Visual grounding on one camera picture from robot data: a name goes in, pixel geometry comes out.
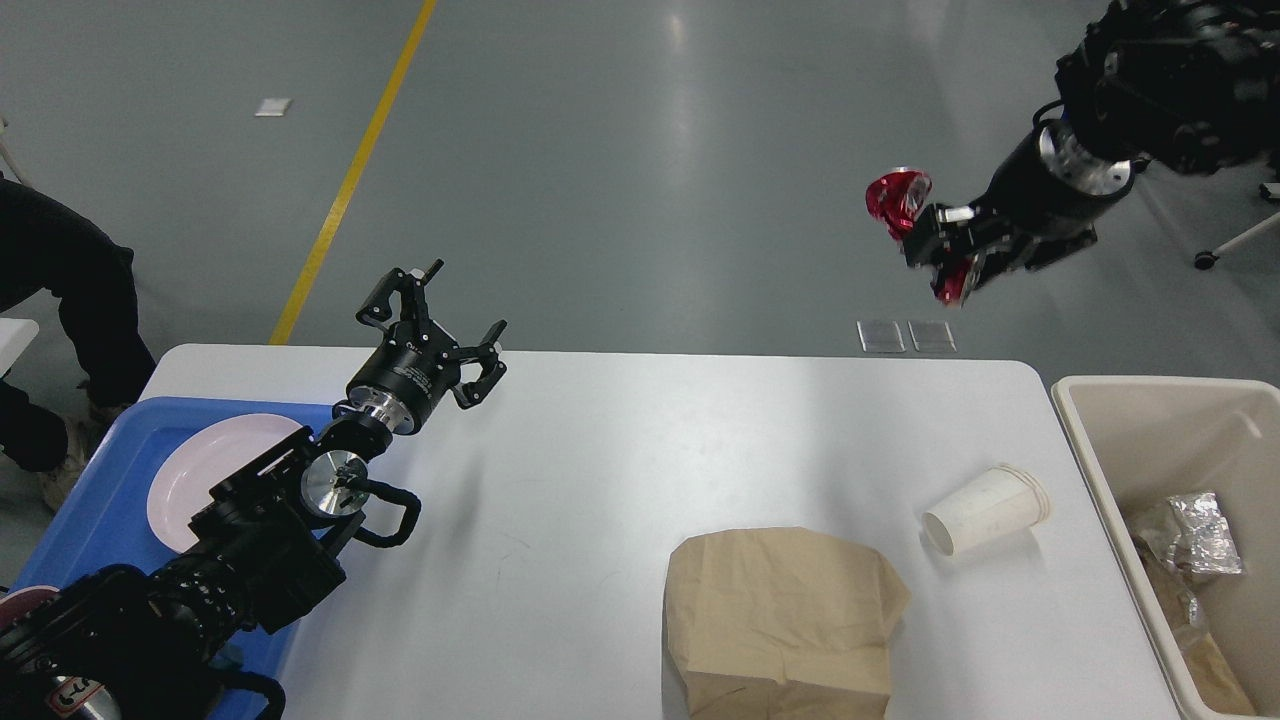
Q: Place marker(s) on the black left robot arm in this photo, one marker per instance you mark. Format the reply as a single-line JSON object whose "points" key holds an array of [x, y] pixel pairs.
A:
{"points": [[339, 484]]}

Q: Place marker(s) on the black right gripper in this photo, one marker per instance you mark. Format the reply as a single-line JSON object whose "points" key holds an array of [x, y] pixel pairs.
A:
{"points": [[1039, 208]]}

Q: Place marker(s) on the pink plastic plate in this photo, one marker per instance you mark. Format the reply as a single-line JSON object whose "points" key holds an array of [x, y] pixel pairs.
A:
{"points": [[182, 484]]}

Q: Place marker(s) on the foil ball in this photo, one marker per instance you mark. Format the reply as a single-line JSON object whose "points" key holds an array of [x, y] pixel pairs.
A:
{"points": [[1189, 535]]}

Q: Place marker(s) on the white tissue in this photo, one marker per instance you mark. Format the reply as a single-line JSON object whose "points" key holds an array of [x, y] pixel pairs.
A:
{"points": [[1001, 501]]}

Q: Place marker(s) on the clear floor plate right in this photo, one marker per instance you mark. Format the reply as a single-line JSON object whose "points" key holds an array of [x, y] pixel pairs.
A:
{"points": [[932, 337]]}

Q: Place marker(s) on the pink mug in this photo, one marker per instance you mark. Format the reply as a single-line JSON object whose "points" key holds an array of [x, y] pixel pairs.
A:
{"points": [[18, 604]]}

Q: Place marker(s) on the crushed red can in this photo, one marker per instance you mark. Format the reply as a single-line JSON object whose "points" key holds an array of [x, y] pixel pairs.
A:
{"points": [[894, 200]]}

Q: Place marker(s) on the blue plastic tray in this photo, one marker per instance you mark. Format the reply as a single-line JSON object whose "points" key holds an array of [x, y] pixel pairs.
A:
{"points": [[110, 480]]}

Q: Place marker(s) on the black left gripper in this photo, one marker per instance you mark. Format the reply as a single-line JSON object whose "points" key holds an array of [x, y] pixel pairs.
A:
{"points": [[412, 369]]}

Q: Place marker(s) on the clear floor plate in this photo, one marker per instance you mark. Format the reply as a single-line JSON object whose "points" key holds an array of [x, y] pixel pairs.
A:
{"points": [[932, 337], [878, 337]]}

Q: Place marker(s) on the brown paper bag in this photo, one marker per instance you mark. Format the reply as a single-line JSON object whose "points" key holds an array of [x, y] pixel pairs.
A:
{"points": [[782, 623]]}

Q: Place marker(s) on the person in black trousers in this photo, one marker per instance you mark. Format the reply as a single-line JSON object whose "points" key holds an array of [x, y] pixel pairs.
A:
{"points": [[45, 246]]}

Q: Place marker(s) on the brown paper in bin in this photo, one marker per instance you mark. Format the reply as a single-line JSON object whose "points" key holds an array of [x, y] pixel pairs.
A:
{"points": [[1215, 681]]}

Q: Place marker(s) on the beige plastic bin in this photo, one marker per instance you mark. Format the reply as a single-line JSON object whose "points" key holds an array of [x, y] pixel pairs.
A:
{"points": [[1141, 438]]}

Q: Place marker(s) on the clear floor plate left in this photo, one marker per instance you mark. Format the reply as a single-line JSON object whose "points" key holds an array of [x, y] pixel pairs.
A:
{"points": [[878, 337]]}

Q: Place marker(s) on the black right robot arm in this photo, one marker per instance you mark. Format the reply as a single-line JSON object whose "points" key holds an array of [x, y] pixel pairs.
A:
{"points": [[1189, 85]]}

